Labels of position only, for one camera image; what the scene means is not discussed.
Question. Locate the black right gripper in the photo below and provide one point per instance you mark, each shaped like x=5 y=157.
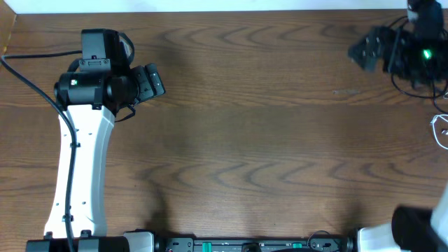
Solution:
x=399 y=43

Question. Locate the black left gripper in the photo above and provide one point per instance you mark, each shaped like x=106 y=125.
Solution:
x=143 y=84

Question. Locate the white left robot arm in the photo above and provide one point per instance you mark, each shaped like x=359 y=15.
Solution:
x=89 y=95

